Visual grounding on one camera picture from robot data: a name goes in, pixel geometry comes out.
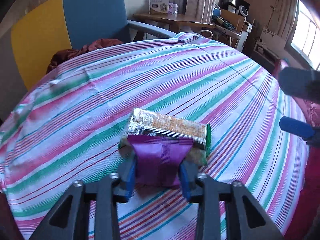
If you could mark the grey yellow blue armchair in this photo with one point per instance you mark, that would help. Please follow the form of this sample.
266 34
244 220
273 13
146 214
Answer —
28 46

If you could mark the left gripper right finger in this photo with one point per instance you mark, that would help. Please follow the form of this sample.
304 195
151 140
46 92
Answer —
187 176

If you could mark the cracker snack package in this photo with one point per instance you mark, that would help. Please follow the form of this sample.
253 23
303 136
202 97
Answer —
144 122

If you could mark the purple snack packet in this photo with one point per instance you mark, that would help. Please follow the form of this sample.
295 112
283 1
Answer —
158 158

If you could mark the white appliance carton box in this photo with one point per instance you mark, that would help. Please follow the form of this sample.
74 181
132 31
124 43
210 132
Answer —
158 6

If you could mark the wooden side table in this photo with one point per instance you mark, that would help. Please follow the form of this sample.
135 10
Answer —
175 21

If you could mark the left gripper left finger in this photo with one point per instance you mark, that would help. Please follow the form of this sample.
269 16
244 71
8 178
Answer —
127 175

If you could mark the striped pink green tablecloth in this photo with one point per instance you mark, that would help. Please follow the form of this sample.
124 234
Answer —
74 125

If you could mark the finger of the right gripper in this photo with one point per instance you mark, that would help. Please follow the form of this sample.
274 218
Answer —
299 83
296 127

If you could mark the dark red cloth on chair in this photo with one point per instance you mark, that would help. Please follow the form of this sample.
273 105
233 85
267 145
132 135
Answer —
64 55

